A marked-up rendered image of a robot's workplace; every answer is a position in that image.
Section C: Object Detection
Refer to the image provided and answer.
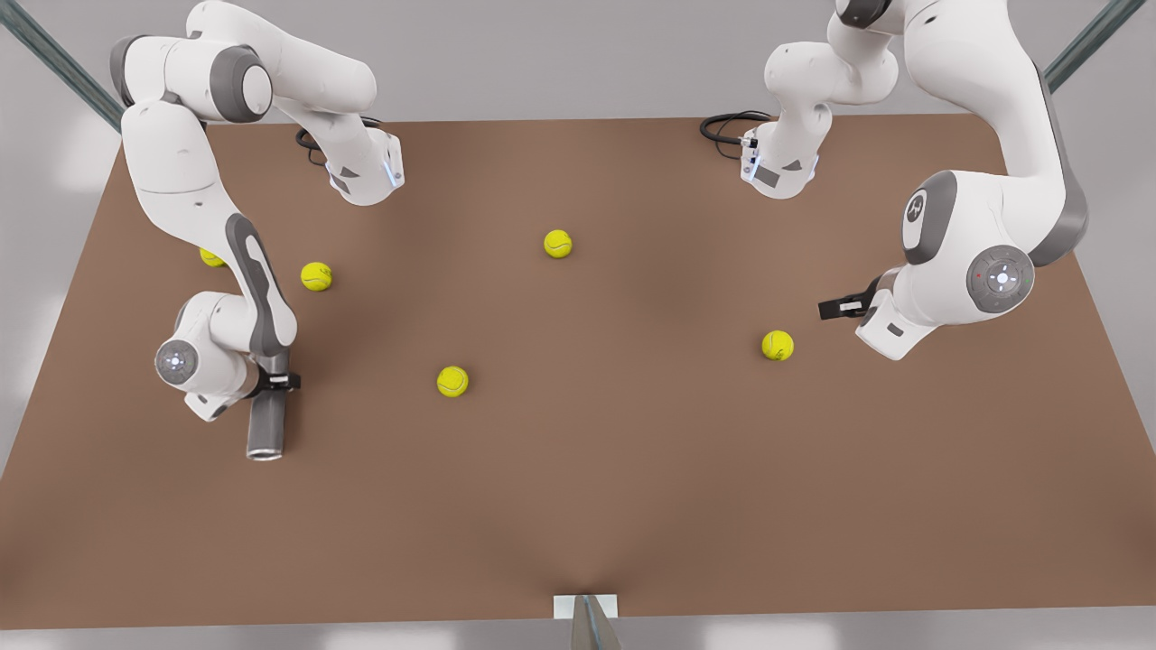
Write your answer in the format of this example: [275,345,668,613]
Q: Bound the white post foot plate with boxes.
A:
[553,594,620,620]

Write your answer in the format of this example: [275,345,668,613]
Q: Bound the black cable loop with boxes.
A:
[699,110,774,164]
[295,116,386,169]

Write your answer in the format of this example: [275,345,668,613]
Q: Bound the silver frame post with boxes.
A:
[571,594,624,650]
[0,0,128,134]
[1042,0,1149,93]

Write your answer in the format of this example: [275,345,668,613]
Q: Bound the grey tennis ball tube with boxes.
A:
[246,348,292,462]

